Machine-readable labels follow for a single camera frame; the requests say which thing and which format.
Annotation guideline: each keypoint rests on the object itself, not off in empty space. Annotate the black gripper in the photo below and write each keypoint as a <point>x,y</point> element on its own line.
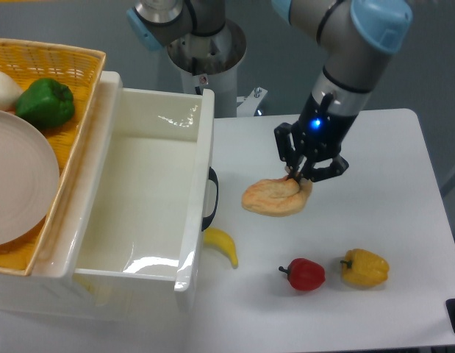
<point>311,147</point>

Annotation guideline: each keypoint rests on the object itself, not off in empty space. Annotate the triangle bread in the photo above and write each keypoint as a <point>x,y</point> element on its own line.
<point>277,197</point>

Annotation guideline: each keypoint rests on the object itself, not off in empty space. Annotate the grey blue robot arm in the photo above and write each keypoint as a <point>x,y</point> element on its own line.
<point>361,37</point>

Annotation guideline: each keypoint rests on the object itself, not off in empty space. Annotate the white upper drawer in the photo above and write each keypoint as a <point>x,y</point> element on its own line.
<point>147,216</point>

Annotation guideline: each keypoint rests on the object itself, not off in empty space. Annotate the white drawer cabinet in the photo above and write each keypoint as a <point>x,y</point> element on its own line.
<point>54,286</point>

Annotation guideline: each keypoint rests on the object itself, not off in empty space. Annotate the red bell pepper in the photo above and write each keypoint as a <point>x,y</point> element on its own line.
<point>304,274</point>

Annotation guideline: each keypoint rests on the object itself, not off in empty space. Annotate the yellow bell pepper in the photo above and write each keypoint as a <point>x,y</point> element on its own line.
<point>364,268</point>

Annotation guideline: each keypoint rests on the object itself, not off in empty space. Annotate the yellow banana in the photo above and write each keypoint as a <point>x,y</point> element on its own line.
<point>222,242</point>

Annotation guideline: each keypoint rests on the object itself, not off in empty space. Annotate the yellow woven basket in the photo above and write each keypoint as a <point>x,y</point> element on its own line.
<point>80,69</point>

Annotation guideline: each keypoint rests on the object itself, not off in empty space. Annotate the green bell pepper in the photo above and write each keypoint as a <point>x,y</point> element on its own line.
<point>46,104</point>

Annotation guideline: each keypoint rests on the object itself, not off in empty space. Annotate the pink plate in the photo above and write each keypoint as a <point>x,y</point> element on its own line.
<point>29,177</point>

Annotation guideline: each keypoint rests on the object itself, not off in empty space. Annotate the white onion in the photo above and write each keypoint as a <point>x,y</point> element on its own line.
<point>10,92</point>

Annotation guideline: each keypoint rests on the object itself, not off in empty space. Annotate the white metal bracket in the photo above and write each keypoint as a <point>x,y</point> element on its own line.
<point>251,105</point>

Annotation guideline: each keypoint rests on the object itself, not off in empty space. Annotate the black drawer handle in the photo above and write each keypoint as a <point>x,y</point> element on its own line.
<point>211,199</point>

